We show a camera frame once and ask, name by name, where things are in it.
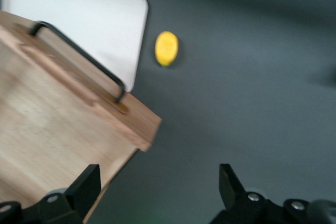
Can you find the yellow lemon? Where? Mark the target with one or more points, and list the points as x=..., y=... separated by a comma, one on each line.
x=167, y=48

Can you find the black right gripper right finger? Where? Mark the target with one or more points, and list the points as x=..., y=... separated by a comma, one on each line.
x=236, y=204

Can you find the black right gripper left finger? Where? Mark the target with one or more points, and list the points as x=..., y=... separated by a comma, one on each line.
x=76, y=197

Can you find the beige plastic tray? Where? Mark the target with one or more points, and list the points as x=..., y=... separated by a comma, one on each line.
x=92, y=19

